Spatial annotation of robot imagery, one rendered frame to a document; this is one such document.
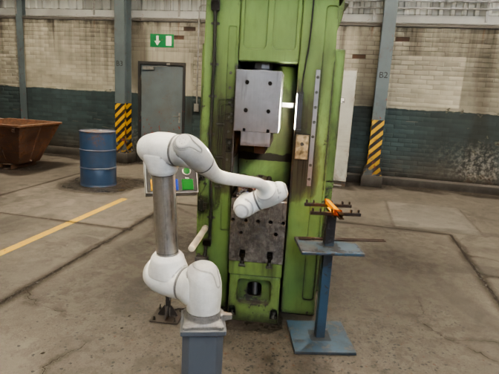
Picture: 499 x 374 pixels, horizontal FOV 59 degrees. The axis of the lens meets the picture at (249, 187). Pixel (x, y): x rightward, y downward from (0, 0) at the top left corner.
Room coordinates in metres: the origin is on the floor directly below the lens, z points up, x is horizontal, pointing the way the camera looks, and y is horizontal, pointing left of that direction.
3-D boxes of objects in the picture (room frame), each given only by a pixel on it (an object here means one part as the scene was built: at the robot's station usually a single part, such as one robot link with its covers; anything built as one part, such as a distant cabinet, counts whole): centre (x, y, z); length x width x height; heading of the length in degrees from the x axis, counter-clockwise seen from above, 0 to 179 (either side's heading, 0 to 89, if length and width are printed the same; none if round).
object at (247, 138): (3.16, -0.04, 1.32); 0.42 x 0.20 x 0.10; 175
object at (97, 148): (7.14, 2.50, 0.44); 0.59 x 0.59 x 0.88
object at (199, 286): (1.83, 0.19, 0.77); 0.18 x 0.16 x 0.22; 62
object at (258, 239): (3.17, -0.10, 0.69); 0.56 x 0.38 x 0.45; 175
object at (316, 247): (2.75, -0.53, 0.67); 0.40 x 0.30 x 0.02; 94
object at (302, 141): (3.06, -0.35, 1.27); 0.09 x 0.02 x 0.17; 85
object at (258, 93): (3.16, -0.08, 1.56); 0.42 x 0.39 x 0.40; 175
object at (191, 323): (1.83, 0.16, 0.63); 0.22 x 0.18 x 0.06; 98
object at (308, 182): (3.28, -0.43, 1.15); 0.44 x 0.26 x 2.30; 175
